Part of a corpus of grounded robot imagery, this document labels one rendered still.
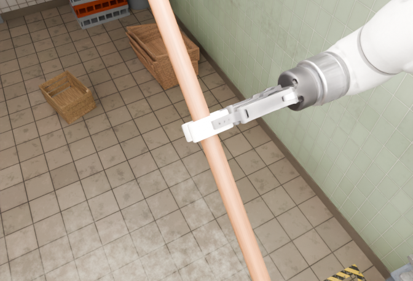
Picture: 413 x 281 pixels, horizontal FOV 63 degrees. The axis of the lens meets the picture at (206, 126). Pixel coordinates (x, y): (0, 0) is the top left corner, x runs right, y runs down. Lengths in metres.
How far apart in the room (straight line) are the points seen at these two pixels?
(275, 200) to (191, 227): 0.67
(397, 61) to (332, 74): 0.10
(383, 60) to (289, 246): 2.12
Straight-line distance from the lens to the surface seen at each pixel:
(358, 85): 0.66
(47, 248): 2.78
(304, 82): 0.60
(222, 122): 0.53
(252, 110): 0.53
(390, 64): 0.61
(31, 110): 3.59
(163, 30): 0.55
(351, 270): 2.68
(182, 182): 2.76
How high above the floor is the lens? 2.40
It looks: 51 degrees down
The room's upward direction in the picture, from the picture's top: straight up
